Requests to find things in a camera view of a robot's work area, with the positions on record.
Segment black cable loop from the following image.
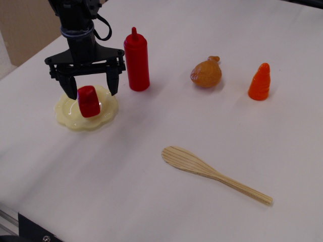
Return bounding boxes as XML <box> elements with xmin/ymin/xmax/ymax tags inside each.
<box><xmin>93</xmin><ymin>13</ymin><xmax>112</xmax><ymax>41</ymax></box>

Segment red toy sushi piece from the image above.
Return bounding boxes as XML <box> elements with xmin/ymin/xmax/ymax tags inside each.
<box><xmin>78</xmin><ymin>86</ymin><xmax>100</xmax><ymax>118</ymax></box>

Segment black corner bracket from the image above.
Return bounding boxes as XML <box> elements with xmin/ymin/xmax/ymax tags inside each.
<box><xmin>18</xmin><ymin>213</ymin><xmax>63</xmax><ymax>242</ymax></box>

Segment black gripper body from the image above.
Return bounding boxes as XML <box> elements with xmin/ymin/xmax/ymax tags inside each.
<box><xmin>45</xmin><ymin>36</ymin><xmax>126</xmax><ymax>80</ymax></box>

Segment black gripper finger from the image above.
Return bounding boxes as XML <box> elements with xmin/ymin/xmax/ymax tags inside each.
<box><xmin>59</xmin><ymin>76</ymin><xmax>77</xmax><ymax>100</ymax></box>
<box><xmin>106</xmin><ymin>66</ymin><xmax>120</xmax><ymax>96</ymax></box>

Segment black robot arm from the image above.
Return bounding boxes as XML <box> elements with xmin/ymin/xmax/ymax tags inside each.
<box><xmin>44</xmin><ymin>1</ymin><xmax>126</xmax><ymax>100</ymax></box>

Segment brown toy chicken drumstick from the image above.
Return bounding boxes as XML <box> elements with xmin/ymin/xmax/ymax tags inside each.
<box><xmin>190</xmin><ymin>56</ymin><xmax>222</xmax><ymax>88</ymax></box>

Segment wooden spatula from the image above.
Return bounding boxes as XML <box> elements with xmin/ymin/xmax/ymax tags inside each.
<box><xmin>161</xmin><ymin>146</ymin><xmax>273</xmax><ymax>206</ymax></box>

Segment red ketchup squeeze bottle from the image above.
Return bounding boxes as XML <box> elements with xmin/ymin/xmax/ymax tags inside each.
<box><xmin>124</xmin><ymin>27</ymin><xmax>150</xmax><ymax>92</ymax></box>

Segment cream scalloped toy plate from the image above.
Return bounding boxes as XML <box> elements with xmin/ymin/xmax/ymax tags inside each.
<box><xmin>54</xmin><ymin>85</ymin><xmax>119</xmax><ymax>131</ymax></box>

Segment orange toy carrot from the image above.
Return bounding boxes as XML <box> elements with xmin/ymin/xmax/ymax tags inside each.
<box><xmin>248</xmin><ymin>63</ymin><xmax>271</xmax><ymax>101</ymax></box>

